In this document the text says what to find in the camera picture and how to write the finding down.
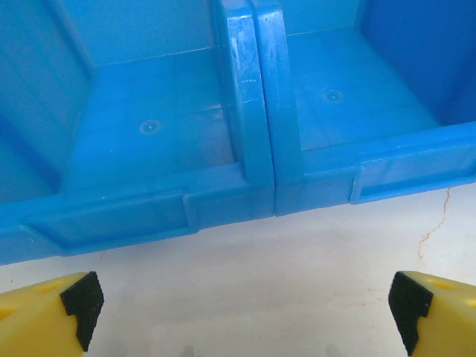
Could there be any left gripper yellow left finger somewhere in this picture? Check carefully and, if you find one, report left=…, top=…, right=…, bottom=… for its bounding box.
left=0, top=271, right=105, bottom=357

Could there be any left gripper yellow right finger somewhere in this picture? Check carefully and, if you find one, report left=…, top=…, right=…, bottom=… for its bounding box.
left=388, top=270, right=476, bottom=357

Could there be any blue plastic storage bin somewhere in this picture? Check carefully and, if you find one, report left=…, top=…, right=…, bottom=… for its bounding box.
left=249, top=0, right=476, bottom=217
left=0, top=0, right=276, bottom=267

